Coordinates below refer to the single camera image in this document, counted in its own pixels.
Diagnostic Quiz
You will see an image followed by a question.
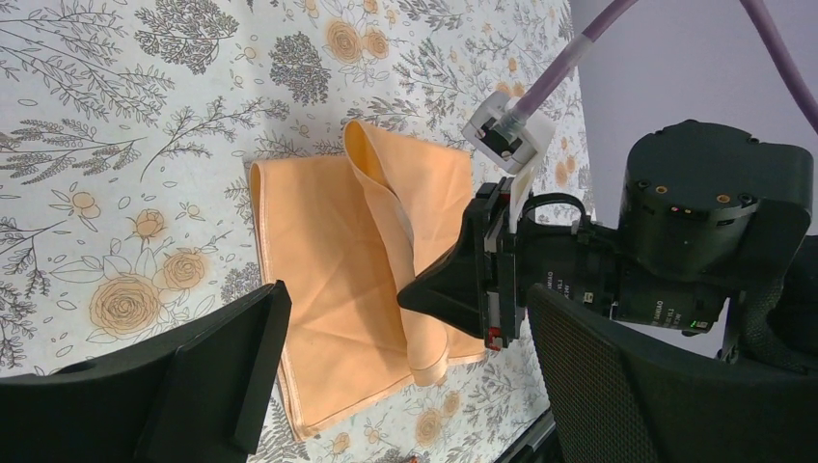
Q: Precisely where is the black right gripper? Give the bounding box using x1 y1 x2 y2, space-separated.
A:
397 178 618 351

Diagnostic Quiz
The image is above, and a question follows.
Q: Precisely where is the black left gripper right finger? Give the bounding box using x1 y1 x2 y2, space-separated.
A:
528 284 817 462

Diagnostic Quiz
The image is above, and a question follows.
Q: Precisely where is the orange cloth napkin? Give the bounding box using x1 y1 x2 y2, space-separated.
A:
248 121 484 441

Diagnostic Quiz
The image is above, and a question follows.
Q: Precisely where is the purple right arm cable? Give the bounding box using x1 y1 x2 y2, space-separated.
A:
507 0 818 137

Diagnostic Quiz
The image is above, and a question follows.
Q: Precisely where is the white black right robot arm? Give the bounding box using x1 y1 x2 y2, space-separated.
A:
397 120 817 373

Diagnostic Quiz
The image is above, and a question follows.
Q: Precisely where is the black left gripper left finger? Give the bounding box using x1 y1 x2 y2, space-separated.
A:
1 282 291 462

